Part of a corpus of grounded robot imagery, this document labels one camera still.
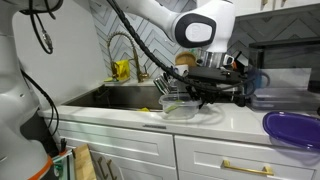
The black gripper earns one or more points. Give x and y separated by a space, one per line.
211 84

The clear plastic lunch box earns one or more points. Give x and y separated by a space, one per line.
187 110

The green measuring spoon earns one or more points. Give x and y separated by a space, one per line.
173 107

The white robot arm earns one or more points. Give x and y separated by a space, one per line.
207 26

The yellow glove in sink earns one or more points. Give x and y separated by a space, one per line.
144 109

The stainless steel sink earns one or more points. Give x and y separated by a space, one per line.
119 97

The wooden cutting board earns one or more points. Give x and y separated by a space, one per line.
185 58

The clear storage container stack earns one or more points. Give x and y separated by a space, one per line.
284 99

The white upper cabinet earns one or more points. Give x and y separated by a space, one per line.
251 8

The black appliance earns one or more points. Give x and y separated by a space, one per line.
289 54

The yellow glove on faucet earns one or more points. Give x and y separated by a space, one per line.
120 70

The purple container lid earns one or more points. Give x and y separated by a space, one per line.
295 129

